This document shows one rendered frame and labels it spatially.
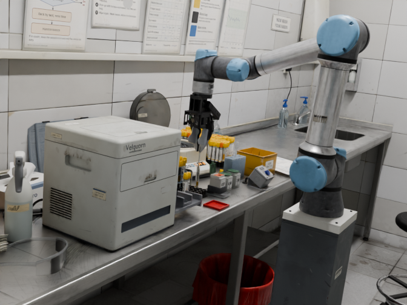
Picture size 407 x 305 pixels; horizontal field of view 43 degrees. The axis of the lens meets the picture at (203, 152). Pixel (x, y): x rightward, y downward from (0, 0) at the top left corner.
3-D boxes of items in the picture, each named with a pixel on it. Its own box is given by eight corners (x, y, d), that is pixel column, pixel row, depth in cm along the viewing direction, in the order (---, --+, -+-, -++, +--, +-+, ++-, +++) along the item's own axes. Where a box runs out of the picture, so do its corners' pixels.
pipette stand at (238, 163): (232, 184, 209) (235, 160, 207) (218, 180, 213) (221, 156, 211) (246, 180, 217) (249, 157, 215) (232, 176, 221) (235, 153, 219)
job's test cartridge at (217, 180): (219, 193, 190) (221, 177, 189) (208, 190, 192) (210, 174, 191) (225, 191, 193) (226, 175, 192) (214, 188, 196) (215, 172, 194)
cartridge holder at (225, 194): (223, 199, 189) (224, 189, 188) (202, 193, 193) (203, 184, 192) (230, 195, 193) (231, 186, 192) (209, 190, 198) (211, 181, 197)
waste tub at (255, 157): (260, 180, 220) (263, 157, 217) (234, 172, 227) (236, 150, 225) (275, 174, 230) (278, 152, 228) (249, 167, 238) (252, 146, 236)
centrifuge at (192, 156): (180, 183, 203) (183, 153, 200) (131, 166, 221) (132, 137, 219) (219, 175, 221) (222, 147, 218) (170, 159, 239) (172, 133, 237)
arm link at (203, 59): (212, 50, 172) (191, 48, 177) (208, 83, 175) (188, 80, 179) (223, 51, 179) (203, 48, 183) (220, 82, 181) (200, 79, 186)
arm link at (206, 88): (200, 79, 185) (219, 82, 181) (198, 92, 186) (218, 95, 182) (188, 80, 179) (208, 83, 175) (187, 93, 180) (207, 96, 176)
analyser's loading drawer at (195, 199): (165, 221, 155) (166, 205, 154) (147, 215, 158) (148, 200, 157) (201, 206, 172) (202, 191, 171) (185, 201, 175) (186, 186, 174)
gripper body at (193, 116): (182, 126, 182) (185, 92, 179) (195, 124, 189) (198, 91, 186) (200, 130, 178) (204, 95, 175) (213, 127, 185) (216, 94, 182)
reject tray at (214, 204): (219, 210, 175) (220, 209, 175) (203, 206, 179) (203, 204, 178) (229, 206, 181) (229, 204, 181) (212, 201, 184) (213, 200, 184)
